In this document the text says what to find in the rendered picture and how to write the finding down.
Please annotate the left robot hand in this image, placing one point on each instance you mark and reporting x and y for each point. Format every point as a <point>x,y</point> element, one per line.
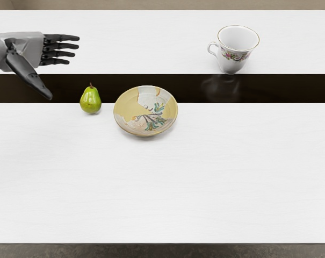
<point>22,47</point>

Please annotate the yellow patterned ceramic plate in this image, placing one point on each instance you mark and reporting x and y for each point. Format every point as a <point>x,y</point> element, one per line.
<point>144,111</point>

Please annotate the green pear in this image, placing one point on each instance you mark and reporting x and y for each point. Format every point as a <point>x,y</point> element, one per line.
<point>90,100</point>

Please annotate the white floral teacup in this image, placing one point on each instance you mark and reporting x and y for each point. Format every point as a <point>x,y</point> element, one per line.
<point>236,51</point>

